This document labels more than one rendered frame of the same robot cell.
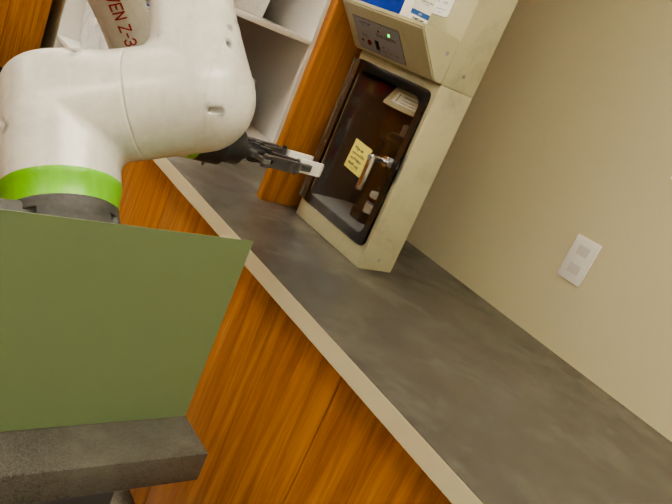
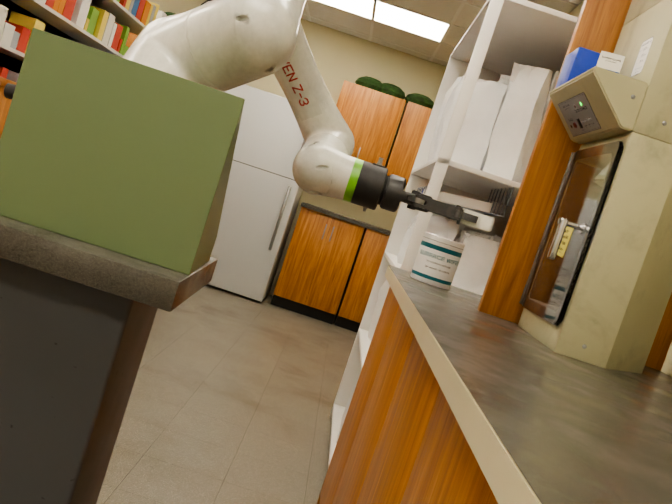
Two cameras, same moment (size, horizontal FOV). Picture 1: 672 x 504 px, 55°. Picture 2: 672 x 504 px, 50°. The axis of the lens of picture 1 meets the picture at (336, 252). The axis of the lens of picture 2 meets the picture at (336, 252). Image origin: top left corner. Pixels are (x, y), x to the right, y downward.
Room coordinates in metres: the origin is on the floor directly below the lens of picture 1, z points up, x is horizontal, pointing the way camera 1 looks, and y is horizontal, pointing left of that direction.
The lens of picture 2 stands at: (0.10, -0.66, 1.10)
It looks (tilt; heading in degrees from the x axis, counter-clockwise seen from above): 4 degrees down; 41
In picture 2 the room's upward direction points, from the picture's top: 18 degrees clockwise
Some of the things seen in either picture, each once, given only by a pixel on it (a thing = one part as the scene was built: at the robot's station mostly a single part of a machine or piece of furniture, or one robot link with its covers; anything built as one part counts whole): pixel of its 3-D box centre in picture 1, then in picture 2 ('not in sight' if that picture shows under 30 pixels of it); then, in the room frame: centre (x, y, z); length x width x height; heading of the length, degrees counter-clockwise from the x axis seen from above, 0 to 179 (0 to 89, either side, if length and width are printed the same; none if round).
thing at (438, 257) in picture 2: not in sight; (437, 260); (1.98, 0.58, 1.02); 0.13 x 0.13 x 0.15
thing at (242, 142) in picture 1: (242, 147); (404, 197); (1.30, 0.26, 1.15); 0.09 x 0.08 x 0.07; 131
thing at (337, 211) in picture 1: (360, 149); (567, 231); (1.63, 0.05, 1.19); 0.30 x 0.01 x 0.40; 41
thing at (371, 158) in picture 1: (371, 172); (565, 240); (1.53, 0.00, 1.17); 0.05 x 0.03 x 0.10; 131
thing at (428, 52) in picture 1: (390, 37); (587, 109); (1.60, 0.08, 1.46); 0.32 x 0.11 x 0.10; 42
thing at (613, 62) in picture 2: (417, 8); (607, 70); (1.56, 0.05, 1.54); 0.05 x 0.05 x 0.06; 27
